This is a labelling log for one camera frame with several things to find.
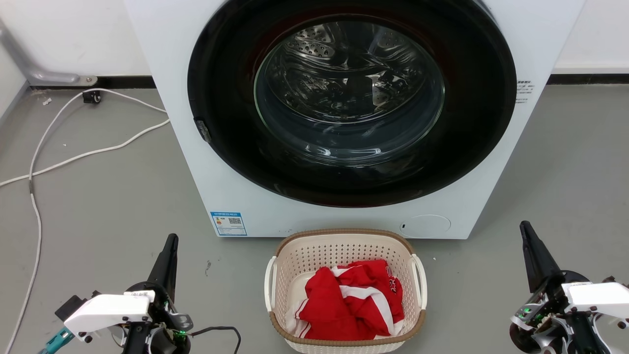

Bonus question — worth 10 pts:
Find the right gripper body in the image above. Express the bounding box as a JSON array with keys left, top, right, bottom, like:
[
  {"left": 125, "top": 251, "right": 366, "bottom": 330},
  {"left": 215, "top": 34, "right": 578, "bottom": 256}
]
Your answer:
[{"left": 509, "top": 270, "right": 615, "bottom": 354}]

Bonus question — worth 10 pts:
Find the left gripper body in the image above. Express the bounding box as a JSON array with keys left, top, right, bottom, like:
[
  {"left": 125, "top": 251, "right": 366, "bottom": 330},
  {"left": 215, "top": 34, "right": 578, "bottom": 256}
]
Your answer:
[{"left": 122, "top": 281, "right": 194, "bottom": 354}]

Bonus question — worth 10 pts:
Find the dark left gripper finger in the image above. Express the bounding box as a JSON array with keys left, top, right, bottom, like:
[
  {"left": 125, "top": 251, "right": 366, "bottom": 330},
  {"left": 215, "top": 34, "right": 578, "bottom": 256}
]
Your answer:
[{"left": 146, "top": 234, "right": 179, "bottom": 301}]

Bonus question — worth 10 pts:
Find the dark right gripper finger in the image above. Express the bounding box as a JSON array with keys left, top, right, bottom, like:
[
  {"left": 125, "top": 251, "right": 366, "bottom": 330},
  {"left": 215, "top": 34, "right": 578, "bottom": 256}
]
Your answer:
[{"left": 519, "top": 221, "right": 565, "bottom": 294}]

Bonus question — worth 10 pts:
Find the beige perforated laundry basket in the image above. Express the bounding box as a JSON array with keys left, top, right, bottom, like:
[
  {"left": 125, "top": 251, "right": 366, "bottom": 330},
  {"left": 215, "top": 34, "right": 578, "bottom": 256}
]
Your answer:
[{"left": 264, "top": 228, "right": 428, "bottom": 354}]

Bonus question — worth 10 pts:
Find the blue energy label sticker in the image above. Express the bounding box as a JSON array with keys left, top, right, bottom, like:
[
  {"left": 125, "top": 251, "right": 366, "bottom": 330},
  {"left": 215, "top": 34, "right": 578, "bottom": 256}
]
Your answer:
[{"left": 210, "top": 212, "right": 248, "bottom": 237}]

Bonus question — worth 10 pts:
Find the white front-load washing machine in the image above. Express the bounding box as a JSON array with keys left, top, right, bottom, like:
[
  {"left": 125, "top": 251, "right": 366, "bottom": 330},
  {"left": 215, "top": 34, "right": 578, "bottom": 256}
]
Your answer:
[{"left": 123, "top": 0, "right": 588, "bottom": 240}]

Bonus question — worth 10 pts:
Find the round white filter cover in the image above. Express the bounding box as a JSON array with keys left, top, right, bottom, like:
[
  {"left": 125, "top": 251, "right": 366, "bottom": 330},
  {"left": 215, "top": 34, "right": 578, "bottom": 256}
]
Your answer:
[{"left": 400, "top": 214, "right": 452, "bottom": 239}]

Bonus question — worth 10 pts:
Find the small printed text label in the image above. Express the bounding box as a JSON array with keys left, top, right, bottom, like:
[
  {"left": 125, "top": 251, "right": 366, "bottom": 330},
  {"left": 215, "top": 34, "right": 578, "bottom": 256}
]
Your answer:
[{"left": 516, "top": 80, "right": 535, "bottom": 104}]

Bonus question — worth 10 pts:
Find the red and white garment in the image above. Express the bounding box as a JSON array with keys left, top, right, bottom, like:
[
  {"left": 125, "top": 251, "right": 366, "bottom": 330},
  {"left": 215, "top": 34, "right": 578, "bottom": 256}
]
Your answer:
[{"left": 285, "top": 260, "right": 405, "bottom": 342}]

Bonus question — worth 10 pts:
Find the round black washer door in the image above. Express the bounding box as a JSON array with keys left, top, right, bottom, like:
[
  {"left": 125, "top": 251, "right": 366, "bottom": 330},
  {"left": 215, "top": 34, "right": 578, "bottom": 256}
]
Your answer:
[{"left": 187, "top": 0, "right": 517, "bottom": 208}]

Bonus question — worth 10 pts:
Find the steel washer drum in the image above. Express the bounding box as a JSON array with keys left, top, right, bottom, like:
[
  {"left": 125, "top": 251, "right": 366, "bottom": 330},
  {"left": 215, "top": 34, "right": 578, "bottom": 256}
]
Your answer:
[{"left": 254, "top": 21, "right": 446, "bottom": 165}]

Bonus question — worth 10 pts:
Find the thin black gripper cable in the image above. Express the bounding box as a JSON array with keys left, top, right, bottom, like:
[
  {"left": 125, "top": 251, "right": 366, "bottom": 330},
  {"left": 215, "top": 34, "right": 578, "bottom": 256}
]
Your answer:
[{"left": 189, "top": 325, "right": 242, "bottom": 354}]

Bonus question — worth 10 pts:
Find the white floor cable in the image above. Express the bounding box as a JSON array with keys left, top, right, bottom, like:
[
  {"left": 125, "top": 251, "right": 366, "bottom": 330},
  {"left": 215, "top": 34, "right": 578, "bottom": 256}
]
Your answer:
[
  {"left": 0, "top": 118, "right": 171, "bottom": 188},
  {"left": 4, "top": 88, "right": 169, "bottom": 354}
]

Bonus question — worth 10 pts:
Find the grey wall pipe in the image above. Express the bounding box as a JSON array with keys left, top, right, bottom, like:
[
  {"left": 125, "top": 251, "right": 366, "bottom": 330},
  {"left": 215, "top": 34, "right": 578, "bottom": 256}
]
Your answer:
[{"left": 0, "top": 20, "right": 98, "bottom": 87}]

